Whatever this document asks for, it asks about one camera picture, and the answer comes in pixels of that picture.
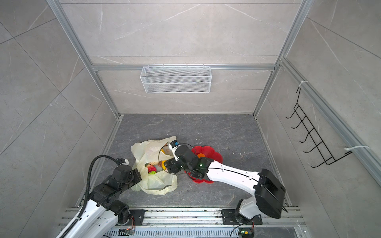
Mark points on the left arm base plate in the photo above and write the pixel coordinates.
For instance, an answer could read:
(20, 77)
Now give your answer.
(136, 217)

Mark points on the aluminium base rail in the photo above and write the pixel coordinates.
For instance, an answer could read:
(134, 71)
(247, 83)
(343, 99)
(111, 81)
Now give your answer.
(210, 217)

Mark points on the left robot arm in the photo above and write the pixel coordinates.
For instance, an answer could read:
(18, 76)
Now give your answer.
(102, 209)

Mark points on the white wire mesh basket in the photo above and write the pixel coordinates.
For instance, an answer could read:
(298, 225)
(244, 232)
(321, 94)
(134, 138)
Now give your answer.
(176, 79)

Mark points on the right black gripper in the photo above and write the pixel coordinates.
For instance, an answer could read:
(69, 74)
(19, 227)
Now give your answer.
(171, 163)

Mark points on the red flower-shaped plate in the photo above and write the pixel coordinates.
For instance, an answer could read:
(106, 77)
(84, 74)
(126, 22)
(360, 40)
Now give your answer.
(210, 153)

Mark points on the red fake fruit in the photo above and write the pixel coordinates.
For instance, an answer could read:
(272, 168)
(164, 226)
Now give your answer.
(151, 168)

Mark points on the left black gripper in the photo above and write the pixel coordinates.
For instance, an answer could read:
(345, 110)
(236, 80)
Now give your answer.
(136, 173)

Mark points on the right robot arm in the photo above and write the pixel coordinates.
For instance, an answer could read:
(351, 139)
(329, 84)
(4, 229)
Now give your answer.
(267, 192)

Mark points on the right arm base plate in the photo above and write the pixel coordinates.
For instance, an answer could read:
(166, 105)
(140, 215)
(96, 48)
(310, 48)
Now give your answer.
(229, 218)

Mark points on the black wire hook rack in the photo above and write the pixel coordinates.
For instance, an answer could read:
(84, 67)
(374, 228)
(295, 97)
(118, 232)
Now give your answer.
(313, 135)

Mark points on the yellowish plastic bag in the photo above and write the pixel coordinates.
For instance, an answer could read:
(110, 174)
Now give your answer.
(149, 152)

